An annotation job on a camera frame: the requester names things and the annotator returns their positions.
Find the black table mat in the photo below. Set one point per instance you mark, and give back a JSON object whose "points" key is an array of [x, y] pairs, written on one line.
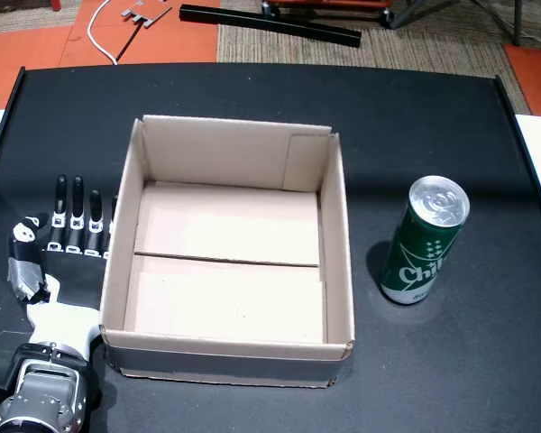
{"points": [[270, 92]]}

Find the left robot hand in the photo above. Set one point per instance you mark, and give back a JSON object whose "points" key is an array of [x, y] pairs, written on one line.
{"points": [[67, 279]]}

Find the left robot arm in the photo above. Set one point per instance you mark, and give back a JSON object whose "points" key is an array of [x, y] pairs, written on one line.
{"points": [[40, 392]]}

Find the brown cardboard paper box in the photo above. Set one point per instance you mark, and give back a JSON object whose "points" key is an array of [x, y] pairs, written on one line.
{"points": [[227, 288]]}

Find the green drink can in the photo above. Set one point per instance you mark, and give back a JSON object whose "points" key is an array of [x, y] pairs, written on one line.
{"points": [[415, 252]]}

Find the grey slotted bracket plate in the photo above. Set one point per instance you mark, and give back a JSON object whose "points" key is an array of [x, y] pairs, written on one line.
{"points": [[146, 13]]}

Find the long black metal bar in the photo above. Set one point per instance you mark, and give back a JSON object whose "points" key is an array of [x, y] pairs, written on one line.
{"points": [[270, 23]]}

